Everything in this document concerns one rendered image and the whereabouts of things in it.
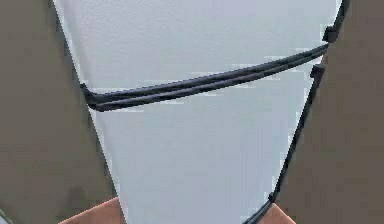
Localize white fridge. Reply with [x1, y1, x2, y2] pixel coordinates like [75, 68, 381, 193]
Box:
[51, 0, 345, 224]

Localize black fridge handle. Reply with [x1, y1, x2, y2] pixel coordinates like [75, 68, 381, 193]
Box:
[322, 0, 351, 44]
[267, 62, 327, 204]

